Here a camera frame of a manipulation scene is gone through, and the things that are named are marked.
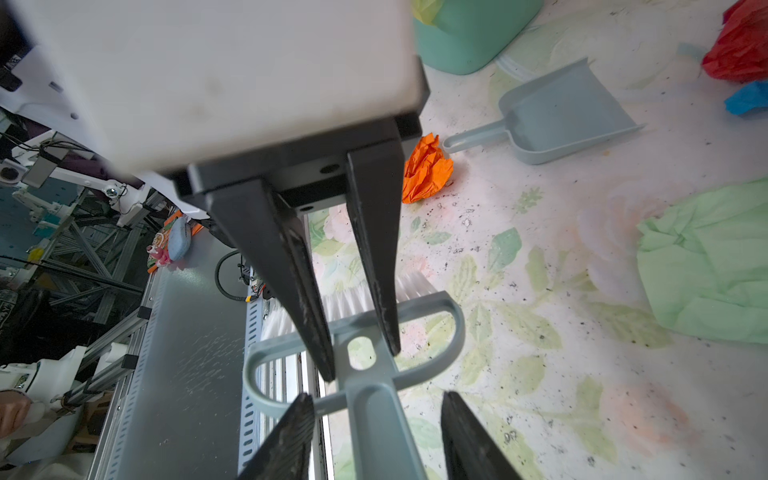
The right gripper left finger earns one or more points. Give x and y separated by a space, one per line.
285 454

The orange paper scrap near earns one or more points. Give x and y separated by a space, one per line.
427 171

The grey-green plastic dustpan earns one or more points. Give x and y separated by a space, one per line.
552 116

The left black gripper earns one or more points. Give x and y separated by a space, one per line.
156 85

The green bin with bag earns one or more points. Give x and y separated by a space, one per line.
462 36

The grey-green hand brush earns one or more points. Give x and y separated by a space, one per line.
369 380

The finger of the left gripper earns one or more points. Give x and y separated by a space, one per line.
375 177
271 237

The aluminium rail frame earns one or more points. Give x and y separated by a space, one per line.
183 413

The red paper scrap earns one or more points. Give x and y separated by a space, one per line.
740 51

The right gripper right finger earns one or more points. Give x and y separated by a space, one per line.
470 452

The light green paper scrap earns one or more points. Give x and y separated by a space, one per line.
703 264

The small blue paper scrap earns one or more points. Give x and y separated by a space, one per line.
750 97

